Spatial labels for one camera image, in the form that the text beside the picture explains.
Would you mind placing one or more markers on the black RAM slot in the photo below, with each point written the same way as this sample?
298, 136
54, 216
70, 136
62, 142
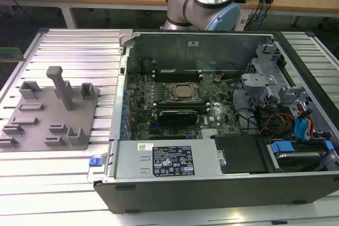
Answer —
176, 74
185, 104
176, 77
176, 80
176, 71

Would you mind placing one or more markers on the silver CPU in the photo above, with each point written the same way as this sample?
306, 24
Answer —
184, 91

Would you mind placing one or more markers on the black graphics card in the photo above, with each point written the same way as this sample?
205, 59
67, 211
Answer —
177, 117

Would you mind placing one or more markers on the silver coin battery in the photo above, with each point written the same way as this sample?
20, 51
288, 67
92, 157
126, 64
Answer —
217, 78

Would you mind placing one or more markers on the green motherboard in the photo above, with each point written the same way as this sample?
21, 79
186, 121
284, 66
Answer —
225, 100

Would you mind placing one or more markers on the silver power supply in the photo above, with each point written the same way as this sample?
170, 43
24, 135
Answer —
127, 162

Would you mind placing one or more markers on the black plastic shroud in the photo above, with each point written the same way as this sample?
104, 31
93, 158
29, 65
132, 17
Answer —
238, 154

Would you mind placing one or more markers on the silver drive cage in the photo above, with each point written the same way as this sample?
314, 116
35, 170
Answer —
258, 79

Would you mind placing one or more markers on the blue case latch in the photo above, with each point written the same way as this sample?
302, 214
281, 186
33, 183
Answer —
94, 162

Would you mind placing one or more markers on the open PC case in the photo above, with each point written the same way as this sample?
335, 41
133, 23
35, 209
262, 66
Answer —
185, 198

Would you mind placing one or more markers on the blue disk carrier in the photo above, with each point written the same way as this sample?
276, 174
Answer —
281, 148

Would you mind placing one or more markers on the grey parts rack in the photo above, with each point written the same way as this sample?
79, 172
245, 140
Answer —
39, 120

